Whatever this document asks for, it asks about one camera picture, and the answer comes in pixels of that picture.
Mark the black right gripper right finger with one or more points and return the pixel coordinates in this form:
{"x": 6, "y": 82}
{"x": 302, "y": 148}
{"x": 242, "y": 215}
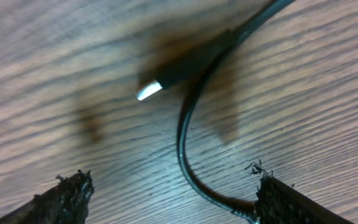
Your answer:
{"x": 279, "y": 203}

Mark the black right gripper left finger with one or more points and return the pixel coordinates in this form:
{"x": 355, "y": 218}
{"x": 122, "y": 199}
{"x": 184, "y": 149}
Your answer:
{"x": 65, "y": 203}

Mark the black cable small plug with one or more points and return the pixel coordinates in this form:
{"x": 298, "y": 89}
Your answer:
{"x": 205, "y": 60}

